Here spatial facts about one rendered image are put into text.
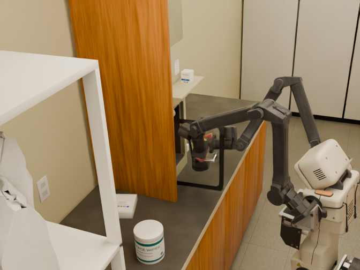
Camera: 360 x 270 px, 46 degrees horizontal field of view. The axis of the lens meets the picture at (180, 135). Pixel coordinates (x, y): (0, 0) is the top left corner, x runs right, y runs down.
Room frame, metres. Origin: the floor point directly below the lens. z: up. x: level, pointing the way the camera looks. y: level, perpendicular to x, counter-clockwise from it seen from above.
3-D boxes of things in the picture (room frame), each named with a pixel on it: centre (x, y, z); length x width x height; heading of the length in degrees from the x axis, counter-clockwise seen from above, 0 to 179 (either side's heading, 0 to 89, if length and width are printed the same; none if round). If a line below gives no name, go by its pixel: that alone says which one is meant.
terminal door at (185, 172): (1.91, -0.07, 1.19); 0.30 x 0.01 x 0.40; 71
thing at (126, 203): (1.81, 0.31, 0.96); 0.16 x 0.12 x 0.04; 175
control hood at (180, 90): (2.08, -0.03, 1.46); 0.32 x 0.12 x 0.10; 156
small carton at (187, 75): (2.13, -0.05, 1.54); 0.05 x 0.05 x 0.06; 62
